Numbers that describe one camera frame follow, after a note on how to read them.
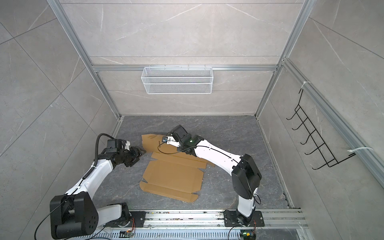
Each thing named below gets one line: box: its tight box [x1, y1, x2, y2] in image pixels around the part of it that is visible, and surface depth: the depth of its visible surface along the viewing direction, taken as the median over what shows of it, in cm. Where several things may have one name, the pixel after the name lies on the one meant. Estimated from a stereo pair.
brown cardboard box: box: [139, 133, 215, 203], surface depth 90 cm
